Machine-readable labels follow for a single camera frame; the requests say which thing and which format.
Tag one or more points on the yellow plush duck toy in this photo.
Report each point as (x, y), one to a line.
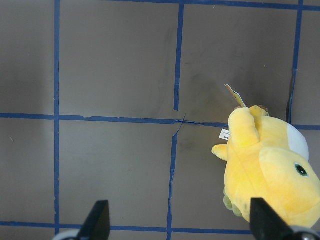
(268, 158)

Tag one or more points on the brown kraft paper mat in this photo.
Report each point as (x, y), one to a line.
(123, 100)

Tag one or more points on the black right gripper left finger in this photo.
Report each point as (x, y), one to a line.
(97, 224)

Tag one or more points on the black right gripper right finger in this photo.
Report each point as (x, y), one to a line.
(266, 224)

